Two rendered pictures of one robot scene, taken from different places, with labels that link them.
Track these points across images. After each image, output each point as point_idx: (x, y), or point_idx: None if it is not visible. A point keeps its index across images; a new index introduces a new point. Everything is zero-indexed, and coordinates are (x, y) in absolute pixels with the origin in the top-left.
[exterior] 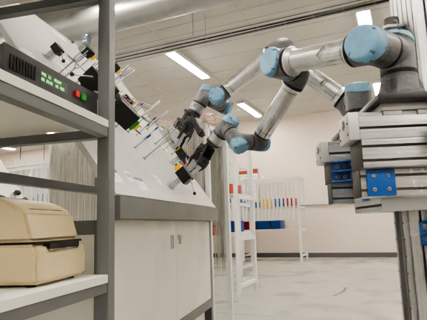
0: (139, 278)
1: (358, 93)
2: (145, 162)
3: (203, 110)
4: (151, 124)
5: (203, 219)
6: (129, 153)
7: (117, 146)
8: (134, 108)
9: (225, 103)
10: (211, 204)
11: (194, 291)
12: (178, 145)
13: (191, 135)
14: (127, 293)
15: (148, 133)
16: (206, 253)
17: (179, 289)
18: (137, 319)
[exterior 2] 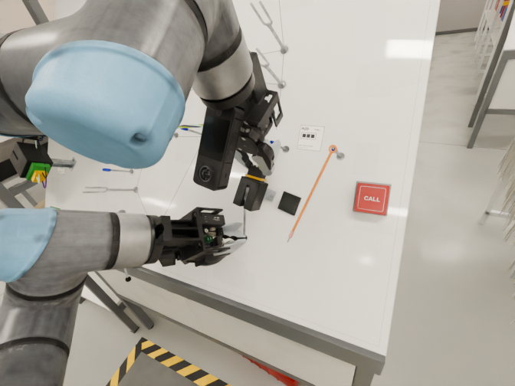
0: (120, 279)
1: None
2: (129, 197)
3: (194, 83)
4: (399, 21)
5: (241, 319)
6: (107, 184)
7: (90, 178)
8: (24, 161)
9: (33, 125)
10: (356, 337)
11: (258, 351)
12: (247, 168)
13: (264, 154)
14: (110, 277)
15: (269, 100)
16: (329, 363)
17: (204, 323)
18: (131, 293)
